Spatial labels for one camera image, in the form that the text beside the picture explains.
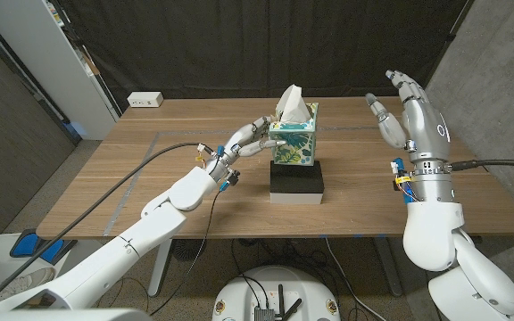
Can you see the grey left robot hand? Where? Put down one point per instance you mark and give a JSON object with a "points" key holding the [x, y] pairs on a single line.
{"points": [[243, 145]]}

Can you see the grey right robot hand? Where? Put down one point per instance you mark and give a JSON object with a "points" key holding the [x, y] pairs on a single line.
{"points": [[426, 129]]}

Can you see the teal leaf-print tissue box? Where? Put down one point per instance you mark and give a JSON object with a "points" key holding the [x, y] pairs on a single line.
{"points": [[295, 149]]}

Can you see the white tissue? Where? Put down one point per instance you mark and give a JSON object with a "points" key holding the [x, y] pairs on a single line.
{"points": [[293, 107]]}

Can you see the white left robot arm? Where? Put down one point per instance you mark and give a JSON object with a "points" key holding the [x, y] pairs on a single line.
{"points": [[159, 223]]}

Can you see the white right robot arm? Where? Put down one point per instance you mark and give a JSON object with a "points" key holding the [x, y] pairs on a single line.
{"points": [[431, 232]]}

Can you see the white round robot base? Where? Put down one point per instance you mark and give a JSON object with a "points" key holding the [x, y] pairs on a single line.
{"points": [[239, 290]]}

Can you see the black box with white base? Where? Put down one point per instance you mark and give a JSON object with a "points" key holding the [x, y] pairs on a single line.
{"points": [[297, 176]]}

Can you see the black electronics box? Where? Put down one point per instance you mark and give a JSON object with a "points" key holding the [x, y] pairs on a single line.
{"points": [[264, 314]]}

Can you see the blue right wrist connector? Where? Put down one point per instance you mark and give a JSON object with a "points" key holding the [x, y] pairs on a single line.
{"points": [[398, 164]]}

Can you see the blue wrist connector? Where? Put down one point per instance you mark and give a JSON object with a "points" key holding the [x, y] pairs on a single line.
{"points": [[224, 185], [398, 164]]}

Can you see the blue left wrist connector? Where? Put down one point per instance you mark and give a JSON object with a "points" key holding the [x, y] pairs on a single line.
{"points": [[224, 185]]}

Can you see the black backdrop stand pole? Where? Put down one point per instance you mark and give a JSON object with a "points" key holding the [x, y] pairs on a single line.
{"points": [[451, 36]]}

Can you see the black curtain backdrop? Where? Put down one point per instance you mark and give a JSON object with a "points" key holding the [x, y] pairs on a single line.
{"points": [[261, 44]]}

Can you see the white power strip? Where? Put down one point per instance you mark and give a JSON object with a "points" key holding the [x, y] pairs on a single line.
{"points": [[144, 99]]}

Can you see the black round ribbed disc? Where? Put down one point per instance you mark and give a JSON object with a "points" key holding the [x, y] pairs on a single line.
{"points": [[190, 249]]}

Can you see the white table leg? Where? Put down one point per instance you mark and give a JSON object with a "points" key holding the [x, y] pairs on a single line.
{"points": [[388, 272], [159, 267]]}

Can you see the black antenna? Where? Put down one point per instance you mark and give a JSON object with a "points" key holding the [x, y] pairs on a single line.
{"points": [[293, 308], [280, 298]]}

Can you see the blue and black foot pedal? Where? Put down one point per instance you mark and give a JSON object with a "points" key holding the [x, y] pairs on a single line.
{"points": [[25, 244]]}

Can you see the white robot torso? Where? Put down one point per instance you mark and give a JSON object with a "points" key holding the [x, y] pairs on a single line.
{"points": [[60, 315]]}

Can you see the grey sneaker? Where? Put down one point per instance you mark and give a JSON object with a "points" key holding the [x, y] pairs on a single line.
{"points": [[25, 282]]}

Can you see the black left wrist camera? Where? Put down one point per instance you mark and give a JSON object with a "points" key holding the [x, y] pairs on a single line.
{"points": [[234, 177]]}

